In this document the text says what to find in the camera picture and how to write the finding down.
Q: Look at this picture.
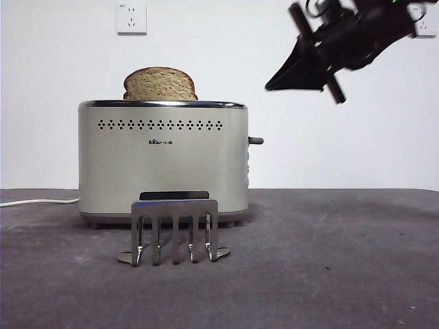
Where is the cream two-slot toaster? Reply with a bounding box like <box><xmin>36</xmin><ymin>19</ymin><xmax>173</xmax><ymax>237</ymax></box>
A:
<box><xmin>78</xmin><ymin>99</ymin><xmax>249</xmax><ymax>230</ymax></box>

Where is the brown wholegrain bread slice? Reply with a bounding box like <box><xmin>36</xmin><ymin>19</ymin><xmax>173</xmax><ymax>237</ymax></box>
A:
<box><xmin>122</xmin><ymin>66</ymin><xmax>199</xmax><ymax>101</ymax></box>

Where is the curled black arm cable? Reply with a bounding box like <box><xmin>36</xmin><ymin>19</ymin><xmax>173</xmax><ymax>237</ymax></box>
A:
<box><xmin>306</xmin><ymin>0</ymin><xmax>344</xmax><ymax>20</ymax></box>

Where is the shiny metal toast rack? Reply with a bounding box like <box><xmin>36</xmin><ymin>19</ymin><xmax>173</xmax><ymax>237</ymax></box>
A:
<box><xmin>117</xmin><ymin>191</ymin><xmax>230</xmax><ymax>267</ymax></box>

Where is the white power cable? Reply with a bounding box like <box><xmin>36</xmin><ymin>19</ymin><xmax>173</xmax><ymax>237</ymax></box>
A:
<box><xmin>0</xmin><ymin>197</ymin><xmax>80</xmax><ymax>208</ymax></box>

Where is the white wall socket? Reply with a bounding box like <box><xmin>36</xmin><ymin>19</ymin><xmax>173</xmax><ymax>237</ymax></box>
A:
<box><xmin>116</xmin><ymin>3</ymin><xmax>148</xmax><ymax>36</ymax></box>
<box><xmin>410</xmin><ymin>5</ymin><xmax>437</xmax><ymax>39</ymax></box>

